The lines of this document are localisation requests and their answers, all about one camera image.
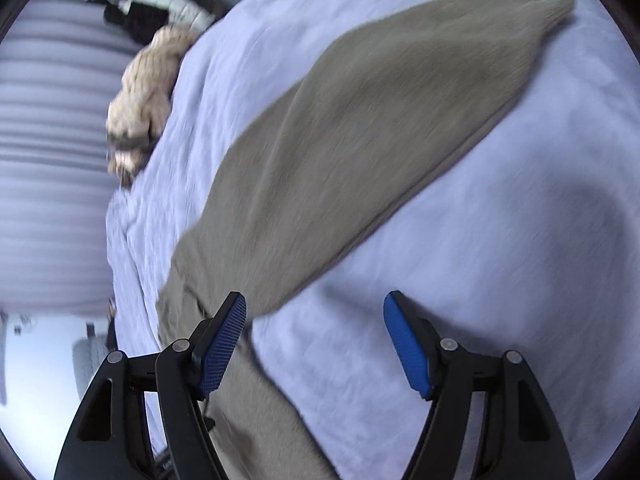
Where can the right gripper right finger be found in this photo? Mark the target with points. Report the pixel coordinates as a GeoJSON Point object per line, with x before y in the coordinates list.
{"type": "Point", "coordinates": [490, 406]}

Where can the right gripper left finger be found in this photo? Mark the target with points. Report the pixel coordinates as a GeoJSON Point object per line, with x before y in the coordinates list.
{"type": "Point", "coordinates": [109, 437]}

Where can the olive knit sweater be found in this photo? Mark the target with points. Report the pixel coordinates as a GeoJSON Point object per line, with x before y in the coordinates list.
{"type": "Point", "coordinates": [388, 108]}

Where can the cream striped clothes pile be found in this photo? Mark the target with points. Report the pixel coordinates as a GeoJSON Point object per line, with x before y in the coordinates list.
{"type": "Point", "coordinates": [137, 116]}

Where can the grey quilted sofa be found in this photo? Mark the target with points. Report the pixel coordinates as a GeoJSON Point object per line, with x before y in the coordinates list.
{"type": "Point", "coordinates": [88, 354]}

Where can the lavender plush bed blanket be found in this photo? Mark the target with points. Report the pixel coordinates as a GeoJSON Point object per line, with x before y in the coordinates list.
{"type": "Point", "coordinates": [531, 242]}

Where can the white pleated curtain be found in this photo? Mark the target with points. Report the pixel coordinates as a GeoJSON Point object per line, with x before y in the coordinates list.
{"type": "Point", "coordinates": [60, 68]}

